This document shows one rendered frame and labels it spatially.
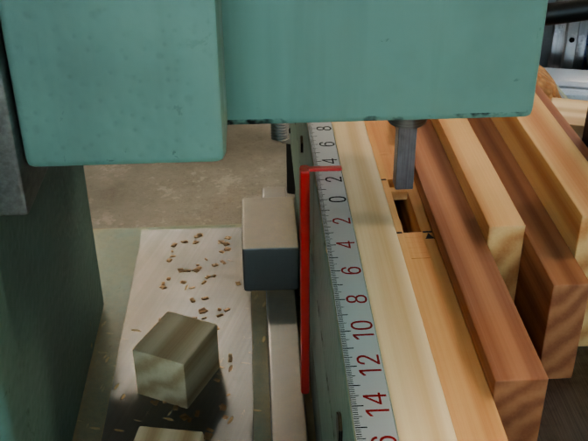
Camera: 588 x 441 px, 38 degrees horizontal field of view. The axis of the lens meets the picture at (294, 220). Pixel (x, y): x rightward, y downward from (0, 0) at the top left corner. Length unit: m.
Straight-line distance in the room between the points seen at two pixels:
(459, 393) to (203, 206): 2.04
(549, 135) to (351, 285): 0.15
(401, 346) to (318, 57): 0.13
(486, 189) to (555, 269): 0.07
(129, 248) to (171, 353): 0.18
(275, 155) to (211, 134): 2.26
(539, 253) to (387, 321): 0.08
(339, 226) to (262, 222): 0.21
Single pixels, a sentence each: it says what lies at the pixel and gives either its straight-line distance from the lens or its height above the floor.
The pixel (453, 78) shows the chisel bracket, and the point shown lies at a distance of 0.38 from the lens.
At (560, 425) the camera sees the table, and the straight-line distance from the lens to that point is 0.38.
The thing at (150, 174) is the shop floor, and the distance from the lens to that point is 2.53.
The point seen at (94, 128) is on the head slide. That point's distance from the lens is 0.35.
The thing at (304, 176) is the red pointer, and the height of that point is 0.96.
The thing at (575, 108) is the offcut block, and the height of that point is 0.94.
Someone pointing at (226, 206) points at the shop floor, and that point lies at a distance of 2.34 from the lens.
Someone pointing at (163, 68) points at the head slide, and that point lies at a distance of 0.33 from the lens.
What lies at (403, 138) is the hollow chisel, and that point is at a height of 0.98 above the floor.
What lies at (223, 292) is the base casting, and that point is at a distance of 0.61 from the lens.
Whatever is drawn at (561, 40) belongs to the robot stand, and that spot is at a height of 0.75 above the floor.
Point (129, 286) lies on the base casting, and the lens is 0.63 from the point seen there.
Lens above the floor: 1.16
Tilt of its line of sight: 31 degrees down
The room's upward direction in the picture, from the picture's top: 1 degrees counter-clockwise
